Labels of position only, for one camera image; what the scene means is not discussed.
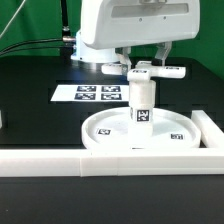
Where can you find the white right fence rail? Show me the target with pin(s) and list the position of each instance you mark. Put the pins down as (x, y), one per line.
(211, 135)

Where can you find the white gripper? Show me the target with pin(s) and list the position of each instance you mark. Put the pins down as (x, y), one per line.
(121, 24)

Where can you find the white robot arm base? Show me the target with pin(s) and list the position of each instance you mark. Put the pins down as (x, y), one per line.
(82, 53)

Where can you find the white fence rail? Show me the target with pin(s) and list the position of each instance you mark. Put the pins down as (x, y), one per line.
(83, 163)
(211, 135)

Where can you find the white marker sheet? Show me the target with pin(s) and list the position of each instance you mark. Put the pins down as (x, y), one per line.
(91, 93)

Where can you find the white cross-shaped table base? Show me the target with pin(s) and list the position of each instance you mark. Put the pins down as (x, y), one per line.
(144, 71)

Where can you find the white front fence rail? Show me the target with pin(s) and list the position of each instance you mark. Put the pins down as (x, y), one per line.
(83, 163)

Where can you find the white round table top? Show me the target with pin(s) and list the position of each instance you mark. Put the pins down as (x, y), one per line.
(113, 129)

